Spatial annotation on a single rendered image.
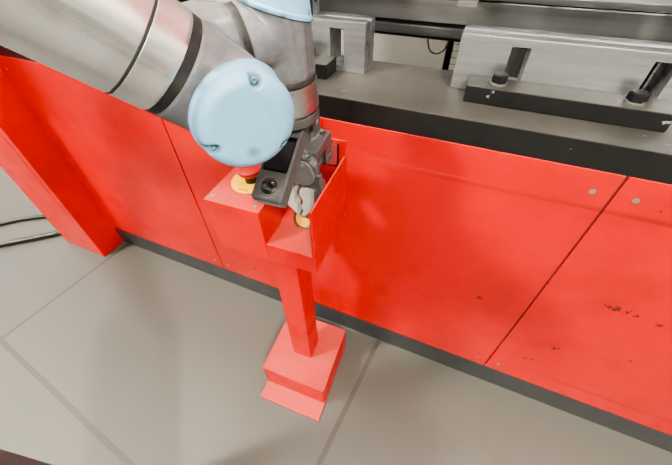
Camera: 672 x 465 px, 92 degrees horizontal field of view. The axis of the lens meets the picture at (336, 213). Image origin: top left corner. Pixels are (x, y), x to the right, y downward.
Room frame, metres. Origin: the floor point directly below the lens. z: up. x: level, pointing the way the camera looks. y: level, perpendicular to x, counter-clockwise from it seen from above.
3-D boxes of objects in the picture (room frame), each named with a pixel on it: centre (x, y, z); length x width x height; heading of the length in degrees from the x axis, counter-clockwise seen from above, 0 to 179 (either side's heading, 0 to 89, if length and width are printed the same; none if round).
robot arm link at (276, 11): (0.41, 0.06, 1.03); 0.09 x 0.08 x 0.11; 120
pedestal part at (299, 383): (0.42, 0.11, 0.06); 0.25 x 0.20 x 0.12; 159
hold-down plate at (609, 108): (0.52, -0.38, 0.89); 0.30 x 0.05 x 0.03; 67
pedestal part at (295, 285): (0.45, 0.10, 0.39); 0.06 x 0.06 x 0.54; 69
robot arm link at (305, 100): (0.42, 0.06, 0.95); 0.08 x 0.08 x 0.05
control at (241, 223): (0.45, 0.10, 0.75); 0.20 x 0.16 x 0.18; 69
